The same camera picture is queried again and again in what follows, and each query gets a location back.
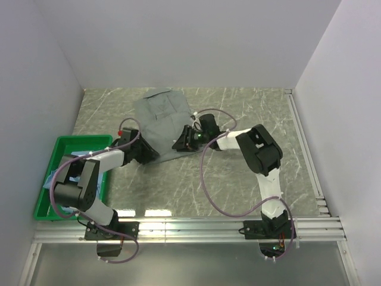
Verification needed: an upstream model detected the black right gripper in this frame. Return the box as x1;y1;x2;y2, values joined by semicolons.
173;125;210;153

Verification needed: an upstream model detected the grey long sleeve shirt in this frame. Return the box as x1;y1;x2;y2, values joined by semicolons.
133;88;201;164

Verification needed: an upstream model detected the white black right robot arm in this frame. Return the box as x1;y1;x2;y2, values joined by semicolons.
172;114;289;238

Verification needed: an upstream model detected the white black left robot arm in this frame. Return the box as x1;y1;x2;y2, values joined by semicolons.
49;128;160;240

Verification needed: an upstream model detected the blue long sleeve shirt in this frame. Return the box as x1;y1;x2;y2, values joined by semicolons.
49;152;108;217

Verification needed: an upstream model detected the green plastic bin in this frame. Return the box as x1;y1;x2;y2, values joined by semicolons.
33;135;113;221

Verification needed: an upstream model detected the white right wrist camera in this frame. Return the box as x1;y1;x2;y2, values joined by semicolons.
190;111;202;131

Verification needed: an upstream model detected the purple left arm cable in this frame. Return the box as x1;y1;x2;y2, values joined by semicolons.
49;117;142;264

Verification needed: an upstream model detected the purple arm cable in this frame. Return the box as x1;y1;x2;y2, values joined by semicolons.
195;108;296;264
49;117;142;264

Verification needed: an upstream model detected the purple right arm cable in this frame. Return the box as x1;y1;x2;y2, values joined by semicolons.
195;108;296;264

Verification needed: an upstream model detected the aluminium side rail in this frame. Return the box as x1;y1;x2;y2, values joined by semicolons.
285;89;332;217

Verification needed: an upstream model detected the aluminium mounting rail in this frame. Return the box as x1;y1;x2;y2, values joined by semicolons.
32;217;346;244

